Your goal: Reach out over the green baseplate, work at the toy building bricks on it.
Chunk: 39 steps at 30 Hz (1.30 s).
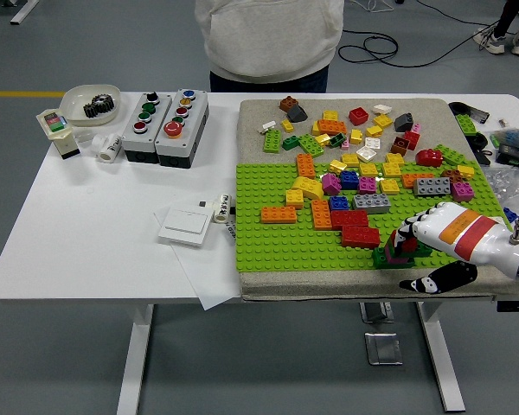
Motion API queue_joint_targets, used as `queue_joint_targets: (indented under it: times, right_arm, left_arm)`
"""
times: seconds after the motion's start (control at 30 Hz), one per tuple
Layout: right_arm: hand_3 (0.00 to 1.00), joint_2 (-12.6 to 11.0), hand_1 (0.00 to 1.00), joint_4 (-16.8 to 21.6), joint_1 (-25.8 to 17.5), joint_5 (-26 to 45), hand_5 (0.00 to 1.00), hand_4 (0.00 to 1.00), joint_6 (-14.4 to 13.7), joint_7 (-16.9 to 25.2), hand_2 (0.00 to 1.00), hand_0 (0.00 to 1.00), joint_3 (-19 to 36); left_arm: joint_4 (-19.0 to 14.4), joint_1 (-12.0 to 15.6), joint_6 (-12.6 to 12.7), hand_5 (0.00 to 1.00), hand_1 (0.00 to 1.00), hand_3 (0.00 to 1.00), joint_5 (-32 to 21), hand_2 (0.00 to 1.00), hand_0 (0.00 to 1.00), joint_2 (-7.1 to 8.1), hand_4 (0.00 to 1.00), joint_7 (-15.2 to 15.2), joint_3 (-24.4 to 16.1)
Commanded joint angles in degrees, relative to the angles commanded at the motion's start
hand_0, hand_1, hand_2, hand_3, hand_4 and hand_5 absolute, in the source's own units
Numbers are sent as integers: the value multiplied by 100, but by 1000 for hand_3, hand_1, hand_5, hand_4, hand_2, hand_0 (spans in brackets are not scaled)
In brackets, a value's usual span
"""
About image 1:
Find black glossy rectangular module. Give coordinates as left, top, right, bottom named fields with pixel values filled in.
left=465, top=105, right=490, bottom=125

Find black ring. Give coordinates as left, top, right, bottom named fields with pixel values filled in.
left=465, top=131, right=490, bottom=150

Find metal floor socket plate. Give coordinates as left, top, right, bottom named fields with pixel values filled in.
left=363, top=331, right=404, bottom=367

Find clear bag blue parts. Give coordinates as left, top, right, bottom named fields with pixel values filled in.
left=489, top=127, right=519, bottom=150

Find blue 2x2 brick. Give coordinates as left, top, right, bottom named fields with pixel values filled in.
left=328, top=194, right=351, bottom=213
left=339, top=169, right=360, bottom=190

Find grey four-button control box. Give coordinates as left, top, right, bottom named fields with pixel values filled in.
left=119, top=92, right=174, bottom=164

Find white wall switch plate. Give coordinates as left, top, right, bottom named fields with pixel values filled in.
left=157, top=207, right=210, bottom=247

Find grey 2x4 brick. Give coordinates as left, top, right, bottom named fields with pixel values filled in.
left=352, top=192, right=392, bottom=215
left=413, top=176, right=452, bottom=198

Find red curved brick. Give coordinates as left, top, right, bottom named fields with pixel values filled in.
left=414, top=148, right=445, bottom=168

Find black electronic module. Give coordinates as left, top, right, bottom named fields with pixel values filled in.
left=496, top=144, right=519, bottom=170

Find green studded baseplate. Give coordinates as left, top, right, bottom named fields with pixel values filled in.
left=234, top=159, right=519, bottom=272

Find white labelled tube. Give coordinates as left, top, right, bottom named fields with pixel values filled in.
left=211, top=193, right=235, bottom=225

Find magenta slope brick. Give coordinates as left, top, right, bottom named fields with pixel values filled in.
left=319, top=171, right=343, bottom=195

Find lime green toy brick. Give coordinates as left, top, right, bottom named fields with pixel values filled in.
left=453, top=112, right=477, bottom=136

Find dark green base brick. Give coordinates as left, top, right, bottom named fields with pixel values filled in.
left=371, top=246, right=416, bottom=270

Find white paper sheet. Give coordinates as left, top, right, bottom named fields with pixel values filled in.
left=152, top=202, right=243, bottom=311

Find dark grey slope brick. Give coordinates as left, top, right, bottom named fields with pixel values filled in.
left=285, top=104, right=309, bottom=123
left=393, top=112, right=415, bottom=133

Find person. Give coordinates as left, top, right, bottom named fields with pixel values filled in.
left=472, top=0, right=519, bottom=56
left=194, top=0, right=345, bottom=94

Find white red-green switch module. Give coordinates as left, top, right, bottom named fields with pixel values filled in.
left=35, top=107, right=80, bottom=161

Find grey emergency-stop control box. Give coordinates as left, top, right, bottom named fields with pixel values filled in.
left=154, top=88, right=210, bottom=169

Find red 2x4 brick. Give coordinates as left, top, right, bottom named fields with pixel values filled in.
left=330, top=209, right=369, bottom=230
left=340, top=224, right=381, bottom=249

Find white background table leg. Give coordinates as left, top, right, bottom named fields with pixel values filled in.
left=9, top=0, right=41, bottom=26

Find yellow arch brick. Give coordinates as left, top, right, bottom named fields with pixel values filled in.
left=290, top=175, right=325, bottom=201

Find white plastic bowl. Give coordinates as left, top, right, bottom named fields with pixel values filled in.
left=59, top=83, right=121, bottom=128

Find grey metal floor box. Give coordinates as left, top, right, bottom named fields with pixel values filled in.
left=359, top=301, right=394, bottom=324

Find robot right hand white shell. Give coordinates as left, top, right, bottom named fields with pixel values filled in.
left=391, top=202, right=519, bottom=295

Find black floor cable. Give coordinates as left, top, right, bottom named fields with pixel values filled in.
left=336, top=0, right=503, bottom=69

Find black metal gear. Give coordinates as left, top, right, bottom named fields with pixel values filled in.
left=82, top=101, right=109, bottom=118
left=90, top=93, right=116, bottom=114

